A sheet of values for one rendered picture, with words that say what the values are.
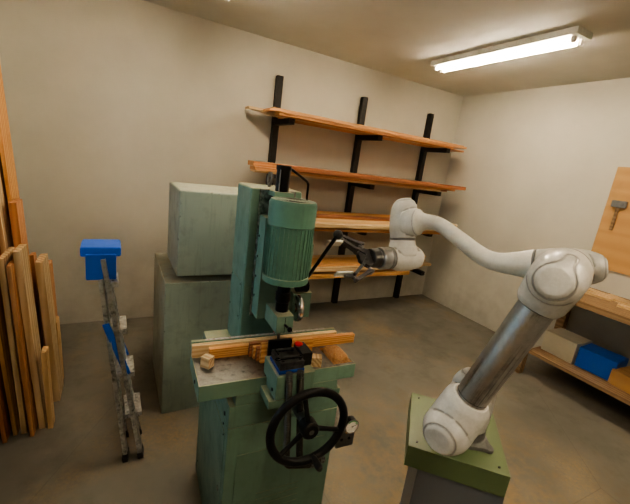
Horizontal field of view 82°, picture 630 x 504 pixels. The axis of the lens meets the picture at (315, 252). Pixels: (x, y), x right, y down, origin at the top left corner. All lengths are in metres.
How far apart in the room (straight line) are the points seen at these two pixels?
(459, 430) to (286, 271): 0.75
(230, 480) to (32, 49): 3.15
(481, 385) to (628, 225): 3.04
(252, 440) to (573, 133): 3.96
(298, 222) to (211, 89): 2.55
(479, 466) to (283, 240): 1.05
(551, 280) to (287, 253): 0.78
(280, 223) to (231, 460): 0.87
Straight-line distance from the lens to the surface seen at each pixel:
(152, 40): 3.64
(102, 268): 1.88
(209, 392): 1.32
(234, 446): 1.49
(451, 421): 1.33
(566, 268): 1.09
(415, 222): 1.45
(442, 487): 1.66
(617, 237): 4.16
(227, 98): 3.68
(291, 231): 1.26
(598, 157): 4.31
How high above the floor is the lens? 1.64
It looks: 14 degrees down
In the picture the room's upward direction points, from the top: 7 degrees clockwise
